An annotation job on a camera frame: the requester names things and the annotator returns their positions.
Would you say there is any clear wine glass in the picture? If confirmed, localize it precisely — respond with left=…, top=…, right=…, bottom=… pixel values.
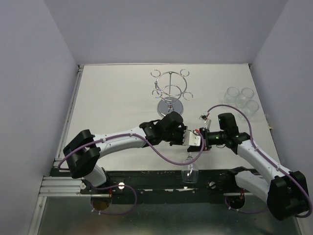
left=222, top=87, right=240, bottom=106

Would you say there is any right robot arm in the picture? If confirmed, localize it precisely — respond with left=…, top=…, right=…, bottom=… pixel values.
left=200, top=113, right=313, bottom=221

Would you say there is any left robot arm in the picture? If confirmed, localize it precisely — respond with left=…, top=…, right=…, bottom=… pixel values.
left=63, top=111, right=205, bottom=193

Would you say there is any chrome wine glass rack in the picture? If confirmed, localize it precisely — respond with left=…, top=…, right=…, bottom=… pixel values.
left=150, top=69, right=194, bottom=118

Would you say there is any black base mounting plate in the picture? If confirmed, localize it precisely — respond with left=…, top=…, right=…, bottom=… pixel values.
left=80, top=168, right=247, bottom=209

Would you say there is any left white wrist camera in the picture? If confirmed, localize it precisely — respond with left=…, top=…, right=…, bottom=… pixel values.
left=182, top=130, right=202, bottom=147

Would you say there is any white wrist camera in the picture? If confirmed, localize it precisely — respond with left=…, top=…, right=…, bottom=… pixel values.
left=182, top=130, right=202, bottom=147
left=199, top=114, right=211, bottom=129

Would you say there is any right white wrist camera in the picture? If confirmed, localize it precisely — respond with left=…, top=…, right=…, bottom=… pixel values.
left=199, top=114, right=211, bottom=129

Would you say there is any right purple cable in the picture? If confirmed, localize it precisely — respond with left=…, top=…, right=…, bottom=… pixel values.
left=206, top=104, right=313, bottom=218

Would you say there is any purple cable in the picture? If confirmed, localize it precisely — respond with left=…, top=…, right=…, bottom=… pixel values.
left=58, top=131, right=205, bottom=216
left=206, top=104, right=313, bottom=218

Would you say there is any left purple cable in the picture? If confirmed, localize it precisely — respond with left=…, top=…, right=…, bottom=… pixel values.
left=58, top=131, right=205, bottom=216

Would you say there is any aluminium rail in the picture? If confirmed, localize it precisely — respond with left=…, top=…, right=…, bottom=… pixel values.
left=39, top=177, right=82, bottom=197

